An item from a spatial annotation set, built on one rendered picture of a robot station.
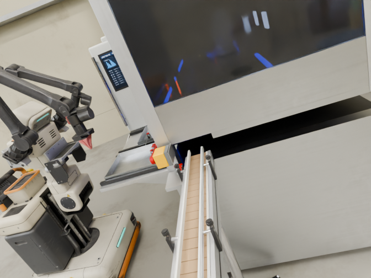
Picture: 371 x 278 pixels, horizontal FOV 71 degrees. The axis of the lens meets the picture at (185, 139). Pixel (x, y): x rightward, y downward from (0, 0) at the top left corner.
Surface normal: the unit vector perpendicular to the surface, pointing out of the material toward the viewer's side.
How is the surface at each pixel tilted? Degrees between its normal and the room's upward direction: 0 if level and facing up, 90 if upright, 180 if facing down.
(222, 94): 90
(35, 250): 90
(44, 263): 90
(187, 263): 0
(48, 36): 90
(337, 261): 0
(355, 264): 0
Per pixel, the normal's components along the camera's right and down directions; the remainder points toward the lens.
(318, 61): -0.07, 0.45
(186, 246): -0.35, -0.85
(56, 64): 0.15, 0.37
